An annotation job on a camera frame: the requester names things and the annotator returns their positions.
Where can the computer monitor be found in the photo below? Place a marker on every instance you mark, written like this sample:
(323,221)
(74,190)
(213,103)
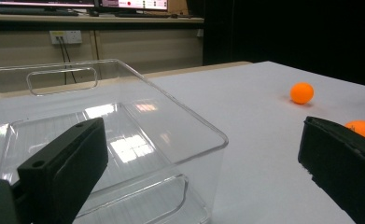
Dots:
(133,3)
(44,2)

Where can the beige desk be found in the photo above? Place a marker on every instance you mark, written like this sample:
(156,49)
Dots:
(108,20)

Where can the clear plastic container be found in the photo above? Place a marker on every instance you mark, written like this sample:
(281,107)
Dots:
(171,124)

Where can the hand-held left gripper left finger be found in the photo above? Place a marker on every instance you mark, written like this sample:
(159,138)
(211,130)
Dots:
(62,168)

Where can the black keyboard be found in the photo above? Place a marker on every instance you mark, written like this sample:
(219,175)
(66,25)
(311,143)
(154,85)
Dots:
(143,14)
(37,12)

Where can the small white wall outlet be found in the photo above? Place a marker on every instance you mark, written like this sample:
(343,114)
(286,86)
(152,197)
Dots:
(200,33)

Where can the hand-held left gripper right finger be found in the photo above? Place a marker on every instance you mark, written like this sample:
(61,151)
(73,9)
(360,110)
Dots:
(342,165)

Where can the white wall socket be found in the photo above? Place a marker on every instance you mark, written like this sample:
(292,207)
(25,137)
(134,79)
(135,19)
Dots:
(65,36)

